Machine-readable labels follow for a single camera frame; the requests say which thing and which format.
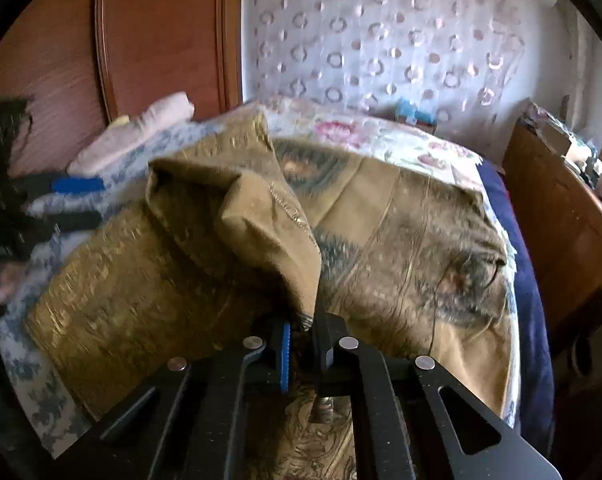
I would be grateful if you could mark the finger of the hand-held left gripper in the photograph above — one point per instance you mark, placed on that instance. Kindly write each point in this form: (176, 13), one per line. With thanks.
(71, 222)
(78, 185)

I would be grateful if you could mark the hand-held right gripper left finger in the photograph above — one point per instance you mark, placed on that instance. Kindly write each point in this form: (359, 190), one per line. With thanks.
(283, 355)

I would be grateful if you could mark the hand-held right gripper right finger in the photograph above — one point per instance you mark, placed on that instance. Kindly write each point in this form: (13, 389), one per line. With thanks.
(323, 345)

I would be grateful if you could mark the olive patterned shirt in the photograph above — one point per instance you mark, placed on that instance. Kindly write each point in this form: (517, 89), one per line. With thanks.
(181, 260)

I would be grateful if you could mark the person's left hand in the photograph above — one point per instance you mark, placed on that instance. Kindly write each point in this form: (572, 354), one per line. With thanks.
(8, 282)

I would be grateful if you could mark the yellow cloth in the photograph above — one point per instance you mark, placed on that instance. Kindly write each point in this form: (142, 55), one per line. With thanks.
(123, 120)

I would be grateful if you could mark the pale pink folded cloth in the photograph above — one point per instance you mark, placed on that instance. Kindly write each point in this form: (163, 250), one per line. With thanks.
(136, 130)

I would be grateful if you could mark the blue white floral sheet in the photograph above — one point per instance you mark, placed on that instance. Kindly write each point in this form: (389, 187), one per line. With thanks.
(36, 390)

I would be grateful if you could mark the wooden headboard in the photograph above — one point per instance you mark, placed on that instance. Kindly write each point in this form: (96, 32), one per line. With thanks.
(156, 35)

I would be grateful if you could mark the navy blanket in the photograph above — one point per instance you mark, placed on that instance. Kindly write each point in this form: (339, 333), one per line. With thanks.
(531, 335)

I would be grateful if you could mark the pink floral quilt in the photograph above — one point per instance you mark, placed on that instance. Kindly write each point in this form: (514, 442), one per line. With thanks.
(381, 135)

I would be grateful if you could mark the wooden cabinet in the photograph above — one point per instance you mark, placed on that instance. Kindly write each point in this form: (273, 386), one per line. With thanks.
(571, 240)

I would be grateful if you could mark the cardboard box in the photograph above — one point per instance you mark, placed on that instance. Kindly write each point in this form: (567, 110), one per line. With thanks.
(556, 140)

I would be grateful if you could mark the sheer circle-patterned curtain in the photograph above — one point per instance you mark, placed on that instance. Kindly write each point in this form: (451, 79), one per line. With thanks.
(381, 35)

